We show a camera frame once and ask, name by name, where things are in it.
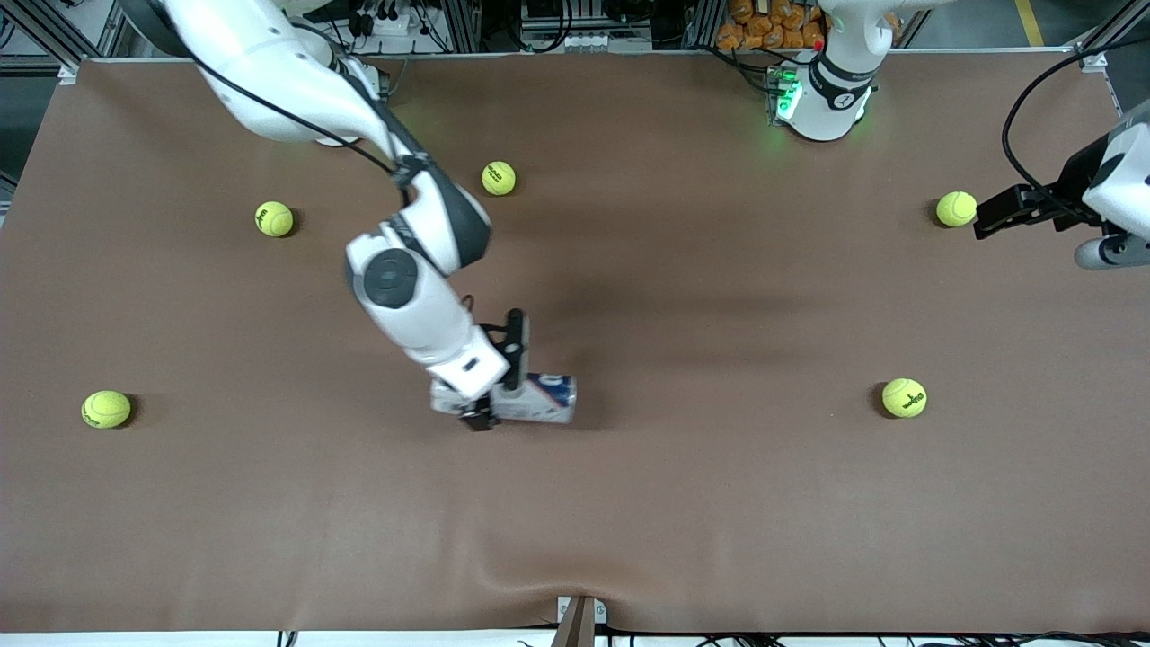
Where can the pile of orange objects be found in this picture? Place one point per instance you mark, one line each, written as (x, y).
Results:
(764, 22)

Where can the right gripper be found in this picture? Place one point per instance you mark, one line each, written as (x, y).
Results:
(479, 415)

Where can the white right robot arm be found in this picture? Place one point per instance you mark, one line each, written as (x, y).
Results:
(269, 81)

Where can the yellow-green tennis ball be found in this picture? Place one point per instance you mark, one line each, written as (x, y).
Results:
(956, 208)
(274, 218)
(499, 178)
(106, 409)
(904, 397)

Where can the aluminium frame post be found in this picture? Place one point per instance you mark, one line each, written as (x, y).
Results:
(464, 22)
(707, 22)

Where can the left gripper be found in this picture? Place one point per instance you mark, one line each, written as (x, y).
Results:
(1069, 182)

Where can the white blue tennis ball can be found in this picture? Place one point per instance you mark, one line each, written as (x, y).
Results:
(544, 400)

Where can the metal table corner bracket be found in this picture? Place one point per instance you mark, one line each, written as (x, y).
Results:
(1092, 59)
(68, 72)

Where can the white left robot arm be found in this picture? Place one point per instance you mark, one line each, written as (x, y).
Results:
(835, 90)

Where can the small white socket strip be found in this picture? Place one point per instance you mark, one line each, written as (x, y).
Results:
(593, 40)

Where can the grey bracket with brown post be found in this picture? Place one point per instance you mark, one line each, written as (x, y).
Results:
(579, 620)

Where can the brown table cover sheet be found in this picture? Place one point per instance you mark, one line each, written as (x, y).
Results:
(719, 494)

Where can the white power strip with plugs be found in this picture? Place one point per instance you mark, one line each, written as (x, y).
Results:
(391, 25)

